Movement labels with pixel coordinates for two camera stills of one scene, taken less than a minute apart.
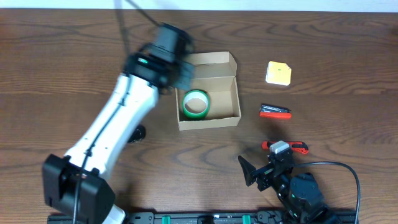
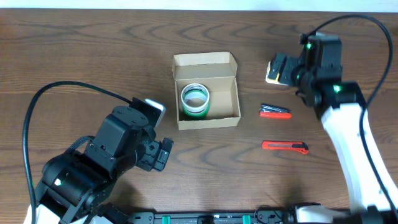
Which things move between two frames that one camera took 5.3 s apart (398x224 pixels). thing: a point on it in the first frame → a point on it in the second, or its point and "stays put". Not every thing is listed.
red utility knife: (297, 147) stays put
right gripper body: (265, 174) → (292, 73)
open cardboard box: (213, 100) stays put
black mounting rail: (293, 216) stays put
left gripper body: (182, 78) → (142, 155)
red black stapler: (270, 111) stays put
